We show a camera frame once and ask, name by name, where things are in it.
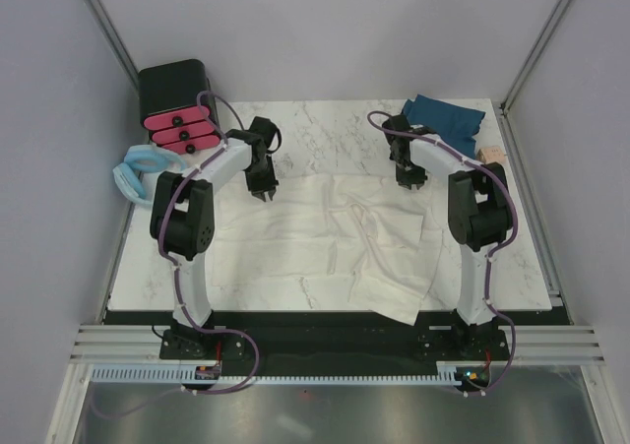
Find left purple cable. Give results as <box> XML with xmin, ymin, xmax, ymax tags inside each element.
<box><xmin>88</xmin><ymin>91</ymin><xmax>262</xmax><ymax>418</ymax></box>

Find black pink drawer box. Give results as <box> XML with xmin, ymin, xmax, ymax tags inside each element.
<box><xmin>139</xmin><ymin>59</ymin><xmax>221</xmax><ymax>155</ymax></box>

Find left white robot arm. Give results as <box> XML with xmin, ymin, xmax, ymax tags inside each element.
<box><xmin>150</xmin><ymin>116</ymin><xmax>282</xmax><ymax>358</ymax></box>

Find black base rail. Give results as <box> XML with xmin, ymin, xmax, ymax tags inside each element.
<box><xmin>102</xmin><ymin>308</ymin><xmax>570</xmax><ymax>395</ymax></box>

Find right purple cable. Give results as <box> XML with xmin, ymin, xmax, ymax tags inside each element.
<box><xmin>367</xmin><ymin>110</ymin><xmax>521</xmax><ymax>399</ymax></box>

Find white slotted cable duct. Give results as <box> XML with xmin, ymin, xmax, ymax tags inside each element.
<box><xmin>90</xmin><ymin>362</ymin><xmax>461</xmax><ymax>386</ymax></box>

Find small pink cube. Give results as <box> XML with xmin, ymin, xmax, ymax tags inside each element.
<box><xmin>476</xmin><ymin>146</ymin><xmax>507</xmax><ymax>164</ymax></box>

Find purple cable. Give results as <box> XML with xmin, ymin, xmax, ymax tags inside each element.
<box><xmin>367</xmin><ymin>110</ymin><xmax>521</xmax><ymax>399</ymax></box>
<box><xmin>88</xmin><ymin>91</ymin><xmax>262</xmax><ymax>418</ymax></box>

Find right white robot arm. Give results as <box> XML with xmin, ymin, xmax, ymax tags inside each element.
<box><xmin>381</xmin><ymin>114</ymin><xmax>518</xmax><ymax>359</ymax></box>

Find white t shirt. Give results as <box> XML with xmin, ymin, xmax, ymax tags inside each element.
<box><xmin>206</xmin><ymin>174</ymin><xmax>443</xmax><ymax>325</ymax></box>

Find folded teal t shirt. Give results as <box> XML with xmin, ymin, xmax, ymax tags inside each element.
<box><xmin>402</xmin><ymin>95</ymin><xmax>485</xmax><ymax>159</ymax></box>

